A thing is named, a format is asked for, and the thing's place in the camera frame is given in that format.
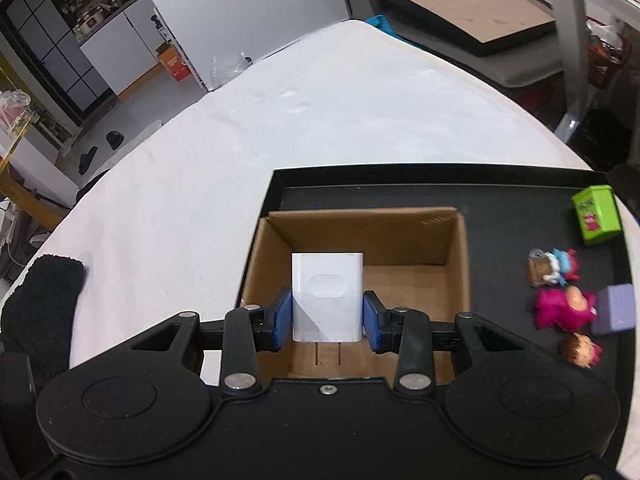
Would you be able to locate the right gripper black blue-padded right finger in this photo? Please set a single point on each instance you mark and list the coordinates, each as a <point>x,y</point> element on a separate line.
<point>406,333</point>

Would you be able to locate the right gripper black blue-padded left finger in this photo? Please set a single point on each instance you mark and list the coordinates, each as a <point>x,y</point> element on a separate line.
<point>248,332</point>

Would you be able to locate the white USB charger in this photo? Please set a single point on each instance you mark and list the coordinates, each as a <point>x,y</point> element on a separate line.
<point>327,292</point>

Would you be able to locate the pink monster toy figure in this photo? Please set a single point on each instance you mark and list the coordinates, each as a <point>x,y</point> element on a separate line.
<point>568,309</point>

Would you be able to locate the blue smurf mug figure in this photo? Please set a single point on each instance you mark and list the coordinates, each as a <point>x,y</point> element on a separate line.
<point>558,267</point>

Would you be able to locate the small brown-haired doll figure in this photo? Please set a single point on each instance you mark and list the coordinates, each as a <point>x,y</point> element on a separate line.
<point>580,350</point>

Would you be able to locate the purple cube toy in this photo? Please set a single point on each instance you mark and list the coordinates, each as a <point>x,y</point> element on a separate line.
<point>616,310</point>

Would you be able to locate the green hexagonal toy box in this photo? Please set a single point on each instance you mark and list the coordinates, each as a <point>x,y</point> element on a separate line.
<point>597,214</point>

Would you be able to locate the black shallow tray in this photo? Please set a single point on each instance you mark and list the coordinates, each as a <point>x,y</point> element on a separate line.
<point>507,211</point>

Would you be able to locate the orange cardboard box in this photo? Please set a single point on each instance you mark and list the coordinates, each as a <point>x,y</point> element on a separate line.
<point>170,58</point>

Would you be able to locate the grey chair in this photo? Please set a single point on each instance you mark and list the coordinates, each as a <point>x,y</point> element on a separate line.
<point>521,67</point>

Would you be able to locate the white kitchen cabinet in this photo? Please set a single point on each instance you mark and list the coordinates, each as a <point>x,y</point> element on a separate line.
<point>83,52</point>

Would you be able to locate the red basket under desk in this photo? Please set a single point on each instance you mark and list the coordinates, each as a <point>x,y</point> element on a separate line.
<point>608,53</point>

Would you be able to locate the grey desk with black mat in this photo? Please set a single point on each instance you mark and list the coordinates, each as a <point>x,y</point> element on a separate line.
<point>570,20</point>

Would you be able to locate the black picture frame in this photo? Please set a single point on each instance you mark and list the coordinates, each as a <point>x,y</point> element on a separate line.
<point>482,27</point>

